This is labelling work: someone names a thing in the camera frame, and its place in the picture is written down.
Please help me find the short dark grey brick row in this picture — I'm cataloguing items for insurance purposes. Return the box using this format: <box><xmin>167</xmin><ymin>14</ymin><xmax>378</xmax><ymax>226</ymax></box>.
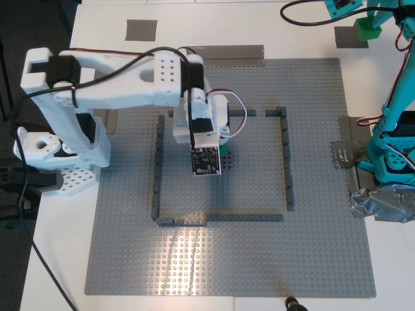
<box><xmin>265</xmin><ymin>106</ymin><xmax>288</xmax><ymax>118</ymax></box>

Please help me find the black camera board white mount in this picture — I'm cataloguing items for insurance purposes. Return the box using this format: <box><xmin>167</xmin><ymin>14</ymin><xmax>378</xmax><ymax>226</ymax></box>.
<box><xmin>189</xmin><ymin>135</ymin><xmax>223</xmax><ymax>178</ymax></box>

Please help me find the black cable of white arm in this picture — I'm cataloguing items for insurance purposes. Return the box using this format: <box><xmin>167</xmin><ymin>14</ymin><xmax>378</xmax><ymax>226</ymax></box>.
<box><xmin>9</xmin><ymin>47</ymin><xmax>198</xmax><ymax>311</ymax></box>

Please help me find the crumpled silver tape wad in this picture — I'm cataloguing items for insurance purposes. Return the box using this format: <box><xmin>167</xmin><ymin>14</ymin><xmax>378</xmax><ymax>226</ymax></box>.
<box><xmin>349</xmin><ymin>183</ymin><xmax>415</xmax><ymax>224</ymax></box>

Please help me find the black table clamp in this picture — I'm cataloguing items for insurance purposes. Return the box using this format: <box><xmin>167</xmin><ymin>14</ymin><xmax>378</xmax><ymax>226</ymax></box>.
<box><xmin>0</xmin><ymin>165</ymin><xmax>64</xmax><ymax>221</ymax></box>

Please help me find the small black knob object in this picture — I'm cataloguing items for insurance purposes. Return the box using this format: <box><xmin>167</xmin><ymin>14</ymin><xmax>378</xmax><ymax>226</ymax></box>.
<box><xmin>284</xmin><ymin>296</ymin><xmax>305</xmax><ymax>311</ymax></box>

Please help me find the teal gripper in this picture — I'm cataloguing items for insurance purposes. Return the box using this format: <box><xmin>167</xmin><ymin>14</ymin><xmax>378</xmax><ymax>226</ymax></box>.
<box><xmin>365</xmin><ymin>0</ymin><xmax>401</xmax><ymax>30</ymax></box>

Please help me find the grey studded baseplate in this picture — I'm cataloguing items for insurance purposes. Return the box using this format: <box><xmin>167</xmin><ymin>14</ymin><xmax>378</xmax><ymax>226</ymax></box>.
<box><xmin>84</xmin><ymin>57</ymin><xmax>377</xmax><ymax>298</ymax></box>

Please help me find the black cable of teal arm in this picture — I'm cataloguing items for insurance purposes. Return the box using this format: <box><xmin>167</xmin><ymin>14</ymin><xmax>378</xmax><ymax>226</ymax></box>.
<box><xmin>280</xmin><ymin>0</ymin><xmax>403</xmax><ymax>27</ymax></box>

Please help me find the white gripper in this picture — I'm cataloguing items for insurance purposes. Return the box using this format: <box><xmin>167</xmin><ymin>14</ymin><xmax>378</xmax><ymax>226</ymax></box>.
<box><xmin>172</xmin><ymin>87</ymin><xmax>231</xmax><ymax>146</ymax></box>

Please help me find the flat grey tape patch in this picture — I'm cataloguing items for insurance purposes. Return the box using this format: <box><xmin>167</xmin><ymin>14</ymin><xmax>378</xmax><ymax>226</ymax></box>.
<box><xmin>338</xmin><ymin>115</ymin><xmax>379</xmax><ymax>195</ymax></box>

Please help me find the long grey tape strip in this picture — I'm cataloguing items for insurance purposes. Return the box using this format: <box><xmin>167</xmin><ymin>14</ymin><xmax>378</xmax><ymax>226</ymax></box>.
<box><xmin>184</xmin><ymin>44</ymin><xmax>265</xmax><ymax>67</ymax></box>
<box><xmin>93</xmin><ymin>108</ymin><xmax>119</xmax><ymax>135</ymax></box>

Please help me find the wrinkled grey tape piece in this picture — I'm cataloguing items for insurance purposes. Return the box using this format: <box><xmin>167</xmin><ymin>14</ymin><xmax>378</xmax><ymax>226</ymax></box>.
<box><xmin>330</xmin><ymin>140</ymin><xmax>370</xmax><ymax>171</ymax></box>

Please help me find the grey tape square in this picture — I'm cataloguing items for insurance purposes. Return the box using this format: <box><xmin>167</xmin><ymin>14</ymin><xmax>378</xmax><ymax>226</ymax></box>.
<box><xmin>125</xmin><ymin>19</ymin><xmax>159</xmax><ymax>41</ymax></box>
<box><xmin>334</xmin><ymin>26</ymin><xmax>370</xmax><ymax>49</ymax></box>

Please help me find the long dark grey brick wall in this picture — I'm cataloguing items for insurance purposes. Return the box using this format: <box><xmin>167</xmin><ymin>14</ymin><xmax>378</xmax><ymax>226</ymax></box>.
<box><xmin>167</xmin><ymin>109</ymin><xmax>257</xmax><ymax>118</ymax></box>
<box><xmin>155</xmin><ymin>213</ymin><xmax>283</xmax><ymax>227</ymax></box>
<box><xmin>150</xmin><ymin>113</ymin><xmax>166</xmax><ymax>223</ymax></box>
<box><xmin>279</xmin><ymin>115</ymin><xmax>295</xmax><ymax>211</ymax></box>

